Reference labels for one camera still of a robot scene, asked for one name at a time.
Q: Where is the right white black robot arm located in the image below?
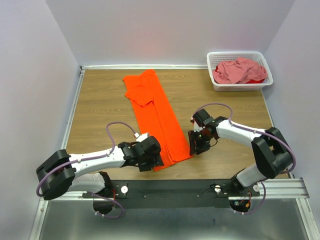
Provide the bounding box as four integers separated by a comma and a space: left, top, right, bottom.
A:
188, 108, 296, 196

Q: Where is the orange t shirt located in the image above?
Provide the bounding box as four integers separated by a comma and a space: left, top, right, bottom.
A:
123, 69, 191, 172

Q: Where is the white plastic basket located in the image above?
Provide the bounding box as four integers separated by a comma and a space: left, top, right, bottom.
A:
206, 51, 274, 92

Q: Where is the aluminium front rail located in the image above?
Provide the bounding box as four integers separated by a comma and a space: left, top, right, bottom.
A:
39, 177, 311, 202

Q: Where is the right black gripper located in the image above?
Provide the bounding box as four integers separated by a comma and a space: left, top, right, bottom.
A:
187, 129, 213, 155

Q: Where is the pink t shirt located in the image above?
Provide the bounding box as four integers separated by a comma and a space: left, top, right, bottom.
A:
212, 57, 268, 84

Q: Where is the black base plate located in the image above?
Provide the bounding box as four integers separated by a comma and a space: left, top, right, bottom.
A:
99, 179, 260, 210

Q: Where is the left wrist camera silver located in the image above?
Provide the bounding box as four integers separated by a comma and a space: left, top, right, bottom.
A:
134, 132, 150, 142

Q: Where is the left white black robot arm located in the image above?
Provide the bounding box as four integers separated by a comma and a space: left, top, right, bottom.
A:
36, 133, 164, 200

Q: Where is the red t shirt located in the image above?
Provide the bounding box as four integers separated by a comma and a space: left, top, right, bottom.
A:
246, 79, 265, 84

